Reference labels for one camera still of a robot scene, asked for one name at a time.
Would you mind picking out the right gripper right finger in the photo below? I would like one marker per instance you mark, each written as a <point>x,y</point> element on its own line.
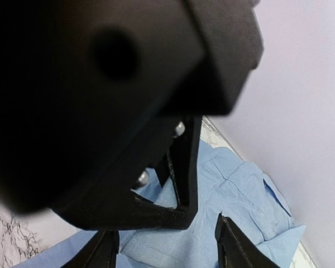
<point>235,249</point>

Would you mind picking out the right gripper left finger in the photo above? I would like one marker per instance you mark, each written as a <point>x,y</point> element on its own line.
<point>100,252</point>

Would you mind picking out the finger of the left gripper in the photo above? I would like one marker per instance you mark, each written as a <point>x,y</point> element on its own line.
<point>182,159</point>
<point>145,214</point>

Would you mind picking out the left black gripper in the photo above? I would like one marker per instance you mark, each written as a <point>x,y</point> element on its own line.
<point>91,93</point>

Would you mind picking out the light blue long sleeve shirt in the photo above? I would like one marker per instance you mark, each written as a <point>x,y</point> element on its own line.
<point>226,185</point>

